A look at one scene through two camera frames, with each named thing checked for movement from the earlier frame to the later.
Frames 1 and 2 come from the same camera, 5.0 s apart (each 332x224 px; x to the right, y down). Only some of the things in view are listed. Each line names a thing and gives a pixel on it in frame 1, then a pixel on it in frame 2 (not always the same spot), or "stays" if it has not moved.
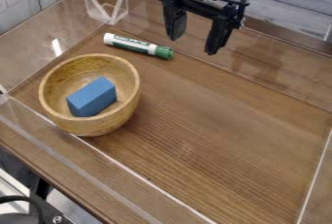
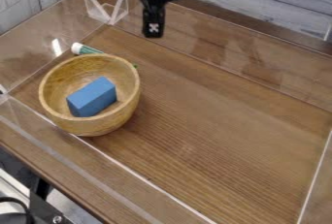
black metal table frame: x=41 y=211 stays
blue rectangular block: x=91 y=99 stays
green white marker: x=139 y=46 → x=82 y=48
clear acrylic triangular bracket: x=96 y=11 stays
